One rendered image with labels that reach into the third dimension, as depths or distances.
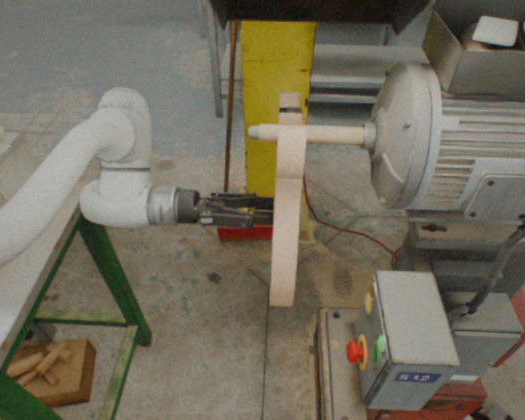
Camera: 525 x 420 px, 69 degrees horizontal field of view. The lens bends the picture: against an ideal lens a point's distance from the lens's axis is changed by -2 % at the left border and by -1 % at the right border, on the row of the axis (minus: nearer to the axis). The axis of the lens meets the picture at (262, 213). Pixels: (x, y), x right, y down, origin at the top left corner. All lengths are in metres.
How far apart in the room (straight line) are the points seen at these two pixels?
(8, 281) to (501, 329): 1.05
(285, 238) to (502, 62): 0.41
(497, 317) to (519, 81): 0.50
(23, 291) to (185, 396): 0.96
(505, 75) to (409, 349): 0.40
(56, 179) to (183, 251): 1.54
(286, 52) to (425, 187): 1.05
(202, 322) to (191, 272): 0.29
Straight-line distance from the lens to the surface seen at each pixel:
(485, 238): 0.80
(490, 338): 0.94
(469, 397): 1.21
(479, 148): 0.65
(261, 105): 1.69
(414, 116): 0.61
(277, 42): 1.57
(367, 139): 0.70
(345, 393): 1.46
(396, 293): 0.66
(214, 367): 1.79
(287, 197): 0.67
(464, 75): 0.61
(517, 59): 0.63
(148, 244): 2.22
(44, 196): 0.62
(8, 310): 0.98
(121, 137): 0.80
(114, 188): 0.85
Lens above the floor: 1.65
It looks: 46 degrees down
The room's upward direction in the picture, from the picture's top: straight up
